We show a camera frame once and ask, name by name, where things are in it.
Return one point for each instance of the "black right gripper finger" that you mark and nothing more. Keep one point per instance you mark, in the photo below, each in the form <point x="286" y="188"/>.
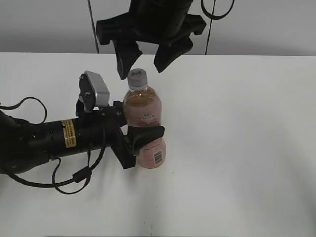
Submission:
<point x="127" y="53"/>
<point x="166" y="54"/>

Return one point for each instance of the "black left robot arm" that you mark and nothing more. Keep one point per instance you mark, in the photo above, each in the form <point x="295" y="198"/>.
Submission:
<point x="24" y="145"/>

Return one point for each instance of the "white plastic bottle cap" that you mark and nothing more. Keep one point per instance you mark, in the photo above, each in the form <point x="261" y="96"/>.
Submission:
<point x="137" y="79"/>

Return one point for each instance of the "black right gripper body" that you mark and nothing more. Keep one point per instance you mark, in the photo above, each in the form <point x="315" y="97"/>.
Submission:
<point x="153" y="23"/>

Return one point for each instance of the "pink-label oolong tea bottle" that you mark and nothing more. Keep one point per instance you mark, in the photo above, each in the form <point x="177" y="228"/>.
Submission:
<point x="143" y="109"/>

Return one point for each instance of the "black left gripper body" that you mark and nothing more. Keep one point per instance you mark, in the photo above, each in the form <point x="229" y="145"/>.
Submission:
<point x="101" y="129"/>

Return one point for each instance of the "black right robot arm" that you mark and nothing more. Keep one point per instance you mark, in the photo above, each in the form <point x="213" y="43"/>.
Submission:
<point x="165" y="23"/>

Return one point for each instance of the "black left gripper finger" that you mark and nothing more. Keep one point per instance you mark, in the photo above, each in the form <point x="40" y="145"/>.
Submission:
<point x="139" y="137"/>
<point x="118" y="106"/>

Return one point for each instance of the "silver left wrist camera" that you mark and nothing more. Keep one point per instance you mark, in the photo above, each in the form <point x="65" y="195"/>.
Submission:
<point x="93" y="91"/>

